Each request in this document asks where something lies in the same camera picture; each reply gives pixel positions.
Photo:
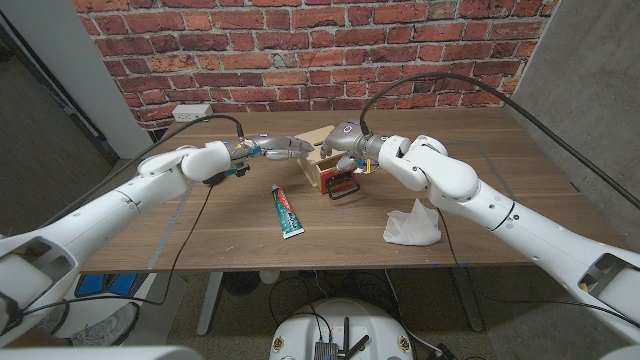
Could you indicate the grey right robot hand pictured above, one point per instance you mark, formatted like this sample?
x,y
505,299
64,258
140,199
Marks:
x,y
352,140

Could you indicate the black round floor object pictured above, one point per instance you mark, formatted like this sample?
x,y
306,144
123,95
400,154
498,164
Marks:
x,y
241,282

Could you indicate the white robot torso base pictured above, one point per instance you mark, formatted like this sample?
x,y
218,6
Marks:
x,y
300,330

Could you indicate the wooden drawer with red front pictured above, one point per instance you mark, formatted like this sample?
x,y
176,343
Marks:
x,y
325,173

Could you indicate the wooden box with slot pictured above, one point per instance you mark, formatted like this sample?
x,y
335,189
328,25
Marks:
x,y
312,136

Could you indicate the person leg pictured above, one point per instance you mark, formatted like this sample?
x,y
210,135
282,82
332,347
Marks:
x,y
30,341

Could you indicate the grey box with black antennas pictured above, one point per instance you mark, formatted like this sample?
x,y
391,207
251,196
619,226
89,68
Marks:
x,y
326,351

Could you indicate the white crumpled tissue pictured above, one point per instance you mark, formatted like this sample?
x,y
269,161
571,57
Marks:
x,y
412,227

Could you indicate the white board with blue pedals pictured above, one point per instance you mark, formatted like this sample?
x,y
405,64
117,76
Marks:
x,y
105,282

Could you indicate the printed brick wall backdrop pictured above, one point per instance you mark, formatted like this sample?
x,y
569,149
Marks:
x,y
320,55

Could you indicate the grey table leg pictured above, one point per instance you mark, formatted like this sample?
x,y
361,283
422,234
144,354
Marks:
x,y
467,300

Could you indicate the white table leg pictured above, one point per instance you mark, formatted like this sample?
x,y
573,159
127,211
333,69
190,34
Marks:
x,y
210,300

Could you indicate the white power outlet strip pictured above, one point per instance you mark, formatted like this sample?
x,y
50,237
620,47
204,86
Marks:
x,y
192,111

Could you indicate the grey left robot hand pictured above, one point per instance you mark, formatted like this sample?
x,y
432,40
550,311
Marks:
x,y
272,145

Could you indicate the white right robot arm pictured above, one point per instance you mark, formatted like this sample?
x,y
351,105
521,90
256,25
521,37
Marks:
x,y
500,215

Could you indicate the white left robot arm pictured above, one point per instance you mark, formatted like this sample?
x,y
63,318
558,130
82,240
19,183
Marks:
x,y
125,200

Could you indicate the green red toothpaste tube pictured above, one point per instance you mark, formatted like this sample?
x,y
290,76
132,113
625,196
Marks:
x,y
286,212

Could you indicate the grey sneaker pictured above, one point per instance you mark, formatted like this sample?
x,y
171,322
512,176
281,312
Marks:
x,y
52,315
105,327

